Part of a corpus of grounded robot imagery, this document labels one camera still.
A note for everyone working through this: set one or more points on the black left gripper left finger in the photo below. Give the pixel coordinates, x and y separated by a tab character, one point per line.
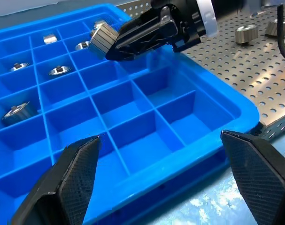
69	178

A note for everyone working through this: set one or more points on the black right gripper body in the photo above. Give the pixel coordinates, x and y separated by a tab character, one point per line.
182	14

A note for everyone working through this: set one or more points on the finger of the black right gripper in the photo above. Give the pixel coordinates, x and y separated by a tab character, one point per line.
147	21
142	47

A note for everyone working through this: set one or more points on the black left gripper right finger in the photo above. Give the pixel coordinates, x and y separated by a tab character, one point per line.
257	173

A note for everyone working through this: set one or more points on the ribbed metal roller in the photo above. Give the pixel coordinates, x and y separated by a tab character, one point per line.
273	28
16	114
246	34
49	39
102	42
19	67
82	45
59	71
98	23

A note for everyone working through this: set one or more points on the blue compartment tray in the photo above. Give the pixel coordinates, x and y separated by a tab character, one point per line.
137	105

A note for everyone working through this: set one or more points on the perforated steel tray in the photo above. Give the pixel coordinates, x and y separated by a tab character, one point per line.
255	68

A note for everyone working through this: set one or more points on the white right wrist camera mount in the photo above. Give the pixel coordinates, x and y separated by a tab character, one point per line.
209	18

